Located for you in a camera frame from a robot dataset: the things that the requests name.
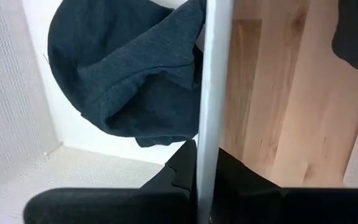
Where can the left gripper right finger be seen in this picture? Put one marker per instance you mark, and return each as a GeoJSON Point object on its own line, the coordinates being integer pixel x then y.
{"type": "Point", "coordinates": [291, 205]}

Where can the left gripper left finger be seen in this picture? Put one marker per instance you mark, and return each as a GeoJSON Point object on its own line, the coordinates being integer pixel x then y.
{"type": "Point", "coordinates": [120, 205]}

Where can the navy garment with label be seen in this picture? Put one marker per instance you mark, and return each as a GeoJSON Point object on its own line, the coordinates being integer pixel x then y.
{"type": "Point", "coordinates": [129, 71]}

